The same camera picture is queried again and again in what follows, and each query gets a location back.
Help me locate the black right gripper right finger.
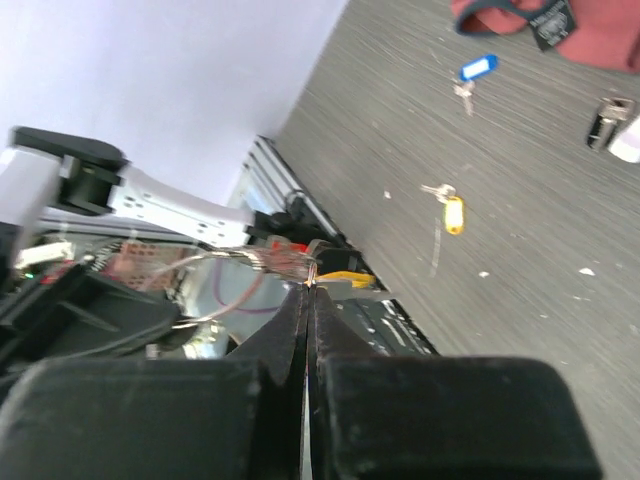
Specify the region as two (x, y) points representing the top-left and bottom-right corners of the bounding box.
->
(307, 288), (603, 479)

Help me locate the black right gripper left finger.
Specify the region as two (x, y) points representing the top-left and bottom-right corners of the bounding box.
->
(1, 287), (306, 479)

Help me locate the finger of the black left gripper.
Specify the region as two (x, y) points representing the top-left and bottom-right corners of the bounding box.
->
(1, 265), (180, 360)

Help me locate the black head key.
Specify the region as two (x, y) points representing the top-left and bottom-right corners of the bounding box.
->
(585, 97), (636, 152)

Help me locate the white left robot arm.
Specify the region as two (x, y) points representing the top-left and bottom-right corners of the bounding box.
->
(1, 127), (259, 369)

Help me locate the key with blue tag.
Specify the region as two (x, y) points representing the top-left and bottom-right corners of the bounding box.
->
(453, 54), (499, 116)

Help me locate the silver white clothes rack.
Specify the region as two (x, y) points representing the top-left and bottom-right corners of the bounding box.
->
(608, 116), (640, 164)

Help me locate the dark red crumpled shirt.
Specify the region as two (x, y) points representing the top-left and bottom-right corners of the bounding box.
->
(451, 0), (639, 74)

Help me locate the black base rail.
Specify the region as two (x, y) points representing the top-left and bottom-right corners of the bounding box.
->
(241, 136), (438, 356)

